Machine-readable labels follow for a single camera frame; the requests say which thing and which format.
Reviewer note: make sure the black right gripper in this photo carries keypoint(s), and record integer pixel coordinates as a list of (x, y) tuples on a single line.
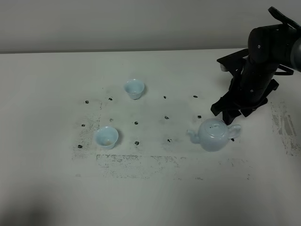
[(250, 85)]

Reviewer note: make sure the light blue porcelain teapot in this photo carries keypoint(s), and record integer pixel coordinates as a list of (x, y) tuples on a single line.
[(213, 134)]

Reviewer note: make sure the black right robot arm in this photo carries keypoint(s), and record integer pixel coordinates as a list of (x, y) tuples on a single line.
[(272, 50)]

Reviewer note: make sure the far light blue teacup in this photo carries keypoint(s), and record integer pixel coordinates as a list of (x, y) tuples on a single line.
[(134, 88)]

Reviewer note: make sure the light blue teacup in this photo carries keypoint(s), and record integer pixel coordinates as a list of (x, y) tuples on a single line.
[(134, 88), (106, 137)]

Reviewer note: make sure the near light blue teacup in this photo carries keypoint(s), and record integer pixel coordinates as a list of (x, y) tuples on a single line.
[(106, 137)]

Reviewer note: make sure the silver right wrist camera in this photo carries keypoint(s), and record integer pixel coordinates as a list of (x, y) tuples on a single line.
[(223, 68)]

